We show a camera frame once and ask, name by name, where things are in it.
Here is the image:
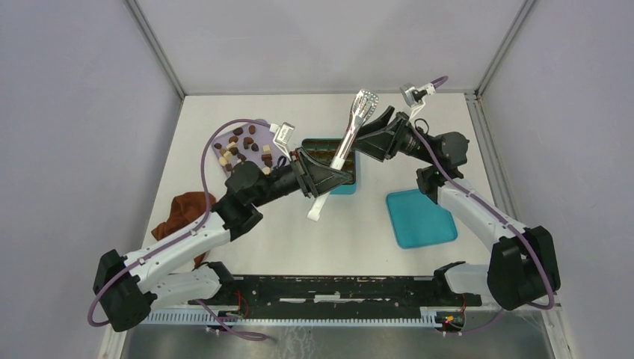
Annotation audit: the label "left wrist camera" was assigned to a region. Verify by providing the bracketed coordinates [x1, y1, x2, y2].
[269, 122, 295, 157]

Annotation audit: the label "teal chocolate box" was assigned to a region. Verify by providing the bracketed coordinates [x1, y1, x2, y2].
[301, 138, 357, 195]

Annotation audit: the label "purple cable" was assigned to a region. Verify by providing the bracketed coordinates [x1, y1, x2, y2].
[87, 118, 271, 328]
[410, 75, 555, 335]

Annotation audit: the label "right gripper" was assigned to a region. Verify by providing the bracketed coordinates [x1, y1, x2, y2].
[345, 106, 437, 165]

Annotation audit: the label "metal kitchen tongs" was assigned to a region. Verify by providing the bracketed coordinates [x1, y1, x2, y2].
[307, 89, 379, 222]

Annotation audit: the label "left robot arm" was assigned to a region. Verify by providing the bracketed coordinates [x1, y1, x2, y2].
[87, 147, 353, 332]

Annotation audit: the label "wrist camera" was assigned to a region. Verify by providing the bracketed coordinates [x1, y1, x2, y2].
[269, 122, 295, 157]
[399, 82, 437, 119]

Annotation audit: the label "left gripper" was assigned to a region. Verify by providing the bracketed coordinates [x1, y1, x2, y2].
[250, 146, 352, 207]

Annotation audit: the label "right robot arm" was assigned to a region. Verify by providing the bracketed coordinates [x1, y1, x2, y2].
[354, 107, 561, 311]

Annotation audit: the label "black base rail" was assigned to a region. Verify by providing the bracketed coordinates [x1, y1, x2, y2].
[204, 274, 482, 319]

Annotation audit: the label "brown cloth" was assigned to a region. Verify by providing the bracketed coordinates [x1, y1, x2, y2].
[151, 191, 216, 241]

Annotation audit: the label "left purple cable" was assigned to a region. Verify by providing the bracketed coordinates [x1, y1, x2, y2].
[87, 118, 271, 328]

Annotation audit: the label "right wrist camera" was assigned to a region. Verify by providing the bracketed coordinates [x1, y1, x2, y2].
[399, 82, 437, 119]

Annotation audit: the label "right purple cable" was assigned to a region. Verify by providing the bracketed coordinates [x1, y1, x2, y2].
[410, 75, 555, 335]

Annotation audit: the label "purple tray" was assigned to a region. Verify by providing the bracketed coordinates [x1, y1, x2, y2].
[210, 120, 289, 177]

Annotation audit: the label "teal box lid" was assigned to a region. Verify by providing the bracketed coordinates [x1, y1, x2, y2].
[386, 189, 458, 250]

